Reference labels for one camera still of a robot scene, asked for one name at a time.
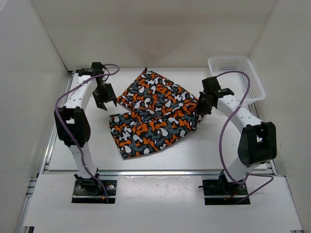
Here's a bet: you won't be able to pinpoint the aluminium table edge rail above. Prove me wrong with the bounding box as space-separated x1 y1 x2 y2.
43 168 273 176

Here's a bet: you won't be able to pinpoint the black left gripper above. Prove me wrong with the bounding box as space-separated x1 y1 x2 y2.
92 83 117 111

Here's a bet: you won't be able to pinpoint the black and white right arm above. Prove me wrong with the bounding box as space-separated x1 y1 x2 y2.
195 77 277 194

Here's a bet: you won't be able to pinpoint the white perforated plastic basket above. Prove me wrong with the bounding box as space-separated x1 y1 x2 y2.
207 55 266 105

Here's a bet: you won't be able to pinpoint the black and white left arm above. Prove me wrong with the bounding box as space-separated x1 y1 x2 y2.
54 62 120 194

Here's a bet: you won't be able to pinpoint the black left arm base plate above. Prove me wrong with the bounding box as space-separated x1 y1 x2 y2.
71 175 117 204

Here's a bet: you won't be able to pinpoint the orange camouflage shorts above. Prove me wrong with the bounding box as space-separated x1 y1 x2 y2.
109 69 203 159

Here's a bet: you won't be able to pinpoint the left side aluminium rail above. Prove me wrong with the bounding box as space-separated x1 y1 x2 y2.
36 71 73 177

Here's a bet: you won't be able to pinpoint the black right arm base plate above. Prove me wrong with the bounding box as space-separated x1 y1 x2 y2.
198 180 251 206

